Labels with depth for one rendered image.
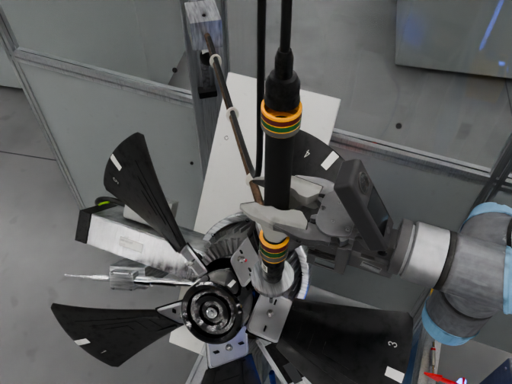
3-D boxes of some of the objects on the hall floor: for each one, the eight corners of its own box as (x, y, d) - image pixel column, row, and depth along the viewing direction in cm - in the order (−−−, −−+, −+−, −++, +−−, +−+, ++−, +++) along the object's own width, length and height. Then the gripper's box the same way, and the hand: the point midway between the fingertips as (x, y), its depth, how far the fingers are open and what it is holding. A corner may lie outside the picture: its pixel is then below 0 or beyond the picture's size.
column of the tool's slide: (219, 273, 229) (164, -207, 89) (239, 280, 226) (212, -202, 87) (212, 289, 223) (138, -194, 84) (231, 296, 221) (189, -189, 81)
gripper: (386, 305, 60) (231, 252, 65) (402, 235, 67) (260, 191, 71) (403, 271, 53) (228, 215, 58) (419, 196, 60) (261, 152, 65)
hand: (255, 192), depth 62 cm, fingers closed on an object, 4 cm apart
